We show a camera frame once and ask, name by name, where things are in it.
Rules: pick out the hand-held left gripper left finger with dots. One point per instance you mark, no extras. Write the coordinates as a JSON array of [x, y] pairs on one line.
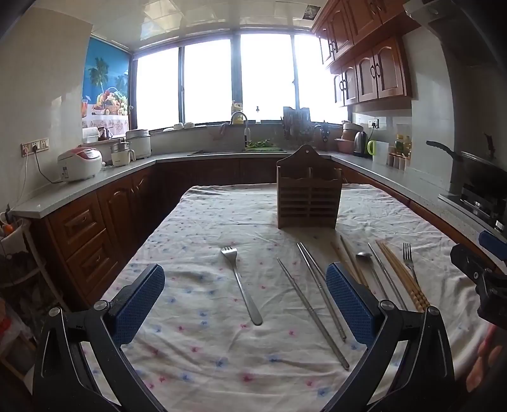
[[138, 305]]

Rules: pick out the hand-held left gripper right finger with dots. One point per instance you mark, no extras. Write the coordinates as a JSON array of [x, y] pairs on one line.
[[350, 303]]

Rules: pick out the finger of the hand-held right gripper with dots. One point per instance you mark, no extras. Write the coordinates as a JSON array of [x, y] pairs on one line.
[[467, 261], [493, 242]]

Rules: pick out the metal chopstick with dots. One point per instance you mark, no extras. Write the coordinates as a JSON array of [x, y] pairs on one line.
[[313, 259], [313, 313], [382, 269], [323, 295]]

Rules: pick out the wooden chopstick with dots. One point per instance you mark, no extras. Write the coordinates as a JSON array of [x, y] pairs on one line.
[[350, 255], [338, 255], [408, 279], [400, 277]]

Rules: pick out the steel spoon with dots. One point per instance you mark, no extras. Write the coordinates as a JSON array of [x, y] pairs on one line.
[[363, 256]]

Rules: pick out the steel fork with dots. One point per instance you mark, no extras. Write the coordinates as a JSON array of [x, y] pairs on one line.
[[243, 289], [408, 255]]

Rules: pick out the wooden utensil holder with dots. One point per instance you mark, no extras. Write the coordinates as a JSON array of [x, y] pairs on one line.
[[307, 198]]

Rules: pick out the person's right hand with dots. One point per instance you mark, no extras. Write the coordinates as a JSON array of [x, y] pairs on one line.
[[487, 356]]

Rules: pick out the gas stove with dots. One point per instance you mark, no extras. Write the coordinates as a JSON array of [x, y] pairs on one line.
[[479, 206]]

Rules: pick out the black wok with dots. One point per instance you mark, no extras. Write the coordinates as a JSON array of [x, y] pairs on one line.
[[479, 170]]

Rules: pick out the wooden lower cabinets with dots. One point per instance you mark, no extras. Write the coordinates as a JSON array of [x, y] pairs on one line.
[[91, 237]]

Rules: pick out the wooden cabinets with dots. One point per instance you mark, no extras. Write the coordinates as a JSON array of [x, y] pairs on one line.
[[91, 237], [376, 71]]

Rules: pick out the white floral tablecloth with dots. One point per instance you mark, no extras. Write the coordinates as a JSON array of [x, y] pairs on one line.
[[206, 222]]

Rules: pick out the row of spice jars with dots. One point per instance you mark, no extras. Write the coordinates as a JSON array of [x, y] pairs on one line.
[[398, 162]]

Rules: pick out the white storage rack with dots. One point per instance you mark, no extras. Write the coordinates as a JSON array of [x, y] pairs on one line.
[[23, 245]]

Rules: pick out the grey kitchen countertop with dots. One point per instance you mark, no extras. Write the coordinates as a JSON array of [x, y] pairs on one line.
[[71, 194]]

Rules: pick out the cooking oil bottle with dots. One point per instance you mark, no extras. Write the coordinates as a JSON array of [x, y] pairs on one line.
[[402, 144]]

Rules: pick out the small white blender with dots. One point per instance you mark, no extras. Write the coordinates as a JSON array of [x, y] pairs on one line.
[[121, 156]]

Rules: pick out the white and red rice cooker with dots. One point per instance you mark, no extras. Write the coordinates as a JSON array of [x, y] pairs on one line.
[[79, 164]]

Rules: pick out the steel electric kettle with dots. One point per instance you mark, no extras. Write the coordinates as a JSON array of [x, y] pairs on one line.
[[359, 144]]

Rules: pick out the large white electric pot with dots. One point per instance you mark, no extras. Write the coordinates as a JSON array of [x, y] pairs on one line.
[[139, 144]]

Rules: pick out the stacked pink bowls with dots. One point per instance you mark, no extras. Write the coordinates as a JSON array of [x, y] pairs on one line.
[[344, 142]]

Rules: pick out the dark kitchen tool holder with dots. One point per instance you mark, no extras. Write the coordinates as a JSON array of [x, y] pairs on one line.
[[324, 136]]

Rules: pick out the green vegetables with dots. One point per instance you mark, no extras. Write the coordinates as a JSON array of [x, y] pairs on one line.
[[261, 144]]

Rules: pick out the white bowls on sill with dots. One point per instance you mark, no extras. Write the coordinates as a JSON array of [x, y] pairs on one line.
[[184, 126]]

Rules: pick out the dish rack with knives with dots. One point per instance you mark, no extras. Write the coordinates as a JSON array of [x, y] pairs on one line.
[[297, 124]]

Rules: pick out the chrome kitchen faucet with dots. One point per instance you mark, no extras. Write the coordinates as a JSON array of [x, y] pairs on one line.
[[246, 126]]

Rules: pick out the wooden upper cabinets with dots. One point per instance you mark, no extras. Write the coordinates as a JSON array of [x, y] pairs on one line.
[[376, 71]]

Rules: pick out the range hood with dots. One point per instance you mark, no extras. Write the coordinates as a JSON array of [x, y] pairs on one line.
[[455, 19]]

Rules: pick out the kitchen window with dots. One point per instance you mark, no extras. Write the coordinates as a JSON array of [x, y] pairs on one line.
[[210, 79]]

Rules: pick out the white wall socket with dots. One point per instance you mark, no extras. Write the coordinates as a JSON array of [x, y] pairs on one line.
[[373, 122]]

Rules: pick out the wall power outlet strip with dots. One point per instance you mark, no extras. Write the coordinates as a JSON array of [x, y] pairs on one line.
[[35, 145]]

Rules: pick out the blue fruit wall poster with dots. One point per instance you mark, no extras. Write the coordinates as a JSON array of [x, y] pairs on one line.
[[105, 79]]

